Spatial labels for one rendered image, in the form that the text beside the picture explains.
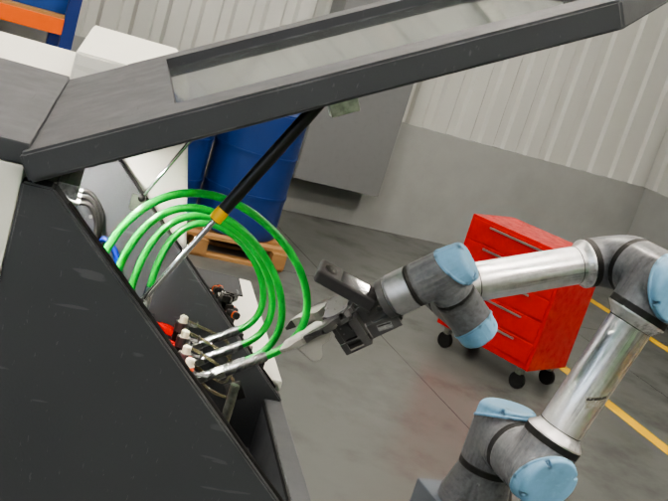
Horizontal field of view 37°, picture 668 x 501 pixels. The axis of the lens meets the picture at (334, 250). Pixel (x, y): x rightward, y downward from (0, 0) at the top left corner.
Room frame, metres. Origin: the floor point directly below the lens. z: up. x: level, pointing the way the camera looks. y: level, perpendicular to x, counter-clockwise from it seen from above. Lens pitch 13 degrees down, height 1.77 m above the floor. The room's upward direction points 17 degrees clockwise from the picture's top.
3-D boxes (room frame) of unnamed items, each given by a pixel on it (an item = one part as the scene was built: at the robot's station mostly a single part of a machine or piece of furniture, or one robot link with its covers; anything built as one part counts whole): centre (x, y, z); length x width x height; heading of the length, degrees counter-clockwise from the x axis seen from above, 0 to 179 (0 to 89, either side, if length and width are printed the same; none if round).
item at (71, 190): (1.57, 0.44, 1.43); 0.54 x 0.03 x 0.02; 15
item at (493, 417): (1.90, -0.43, 1.07); 0.13 x 0.12 x 0.14; 24
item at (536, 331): (5.90, -1.14, 0.43); 0.70 x 0.46 x 0.86; 49
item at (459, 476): (1.91, -0.43, 0.95); 0.15 x 0.15 x 0.10
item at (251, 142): (6.66, 1.00, 0.51); 1.20 x 0.85 x 1.02; 112
